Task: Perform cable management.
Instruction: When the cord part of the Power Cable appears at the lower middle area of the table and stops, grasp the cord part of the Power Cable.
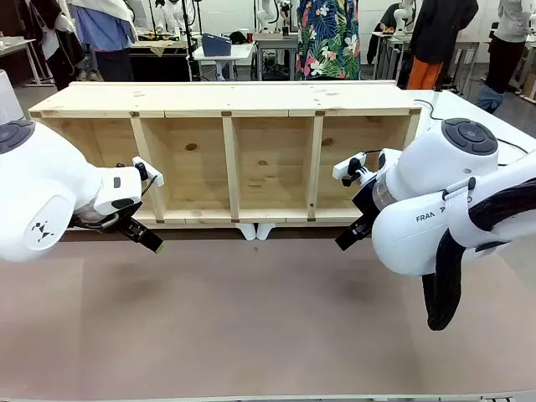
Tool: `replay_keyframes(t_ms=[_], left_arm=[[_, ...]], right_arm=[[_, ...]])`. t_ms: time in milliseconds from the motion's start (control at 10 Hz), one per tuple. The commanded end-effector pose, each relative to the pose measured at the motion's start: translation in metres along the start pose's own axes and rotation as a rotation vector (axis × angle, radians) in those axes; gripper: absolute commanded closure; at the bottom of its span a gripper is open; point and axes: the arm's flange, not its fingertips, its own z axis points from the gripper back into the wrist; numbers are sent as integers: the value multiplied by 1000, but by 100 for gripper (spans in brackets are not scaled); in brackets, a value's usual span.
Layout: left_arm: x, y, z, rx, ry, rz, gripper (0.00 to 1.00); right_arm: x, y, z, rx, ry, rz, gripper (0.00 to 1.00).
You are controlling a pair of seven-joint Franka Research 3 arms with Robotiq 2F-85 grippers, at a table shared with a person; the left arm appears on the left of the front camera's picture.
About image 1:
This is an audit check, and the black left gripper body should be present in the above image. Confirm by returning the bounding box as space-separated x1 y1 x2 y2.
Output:
100 204 143 231

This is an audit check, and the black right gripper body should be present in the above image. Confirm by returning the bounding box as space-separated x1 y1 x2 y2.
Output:
353 183 380 230

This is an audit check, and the light wooden shelf unit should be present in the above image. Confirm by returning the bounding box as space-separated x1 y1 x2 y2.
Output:
28 80 423 229

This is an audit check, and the blue cloth bag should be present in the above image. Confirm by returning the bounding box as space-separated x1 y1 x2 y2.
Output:
476 85 506 114

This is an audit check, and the person in floral shirt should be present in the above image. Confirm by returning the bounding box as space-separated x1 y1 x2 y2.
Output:
295 0 362 81

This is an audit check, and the person in blue shirt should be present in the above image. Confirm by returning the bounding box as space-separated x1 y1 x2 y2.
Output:
69 0 139 83

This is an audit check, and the seated person in dark green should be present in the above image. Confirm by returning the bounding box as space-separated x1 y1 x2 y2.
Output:
367 3 404 64

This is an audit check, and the black tripod stand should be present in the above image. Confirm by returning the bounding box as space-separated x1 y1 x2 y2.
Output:
179 0 203 83

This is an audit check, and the grey background table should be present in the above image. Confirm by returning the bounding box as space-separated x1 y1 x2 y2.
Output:
253 33 299 81

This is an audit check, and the blue box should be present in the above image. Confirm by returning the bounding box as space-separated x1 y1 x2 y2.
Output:
201 32 233 58

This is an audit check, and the person in orange trousers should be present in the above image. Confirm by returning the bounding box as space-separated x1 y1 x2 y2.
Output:
408 0 479 90

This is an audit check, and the white background table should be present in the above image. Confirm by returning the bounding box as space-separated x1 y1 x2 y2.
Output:
192 41 257 81

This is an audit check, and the grey side table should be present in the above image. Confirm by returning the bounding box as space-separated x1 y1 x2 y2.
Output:
0 36 44 87

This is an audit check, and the person in black clothes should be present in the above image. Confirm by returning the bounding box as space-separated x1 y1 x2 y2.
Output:
24 0 87 90

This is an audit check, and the person in grey top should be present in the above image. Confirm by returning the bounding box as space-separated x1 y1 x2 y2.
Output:
485 0 536 95

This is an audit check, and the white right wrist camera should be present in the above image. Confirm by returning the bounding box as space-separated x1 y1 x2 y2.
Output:
332 152 370 188

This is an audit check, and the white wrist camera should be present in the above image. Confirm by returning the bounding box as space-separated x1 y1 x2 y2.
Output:
131 156 164 188
332 152 370 188

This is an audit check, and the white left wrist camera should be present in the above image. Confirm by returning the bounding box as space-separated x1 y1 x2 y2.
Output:
131 156 164 188

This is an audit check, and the thin black cable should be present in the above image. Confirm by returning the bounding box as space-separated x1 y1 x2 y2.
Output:
413 98 529 167

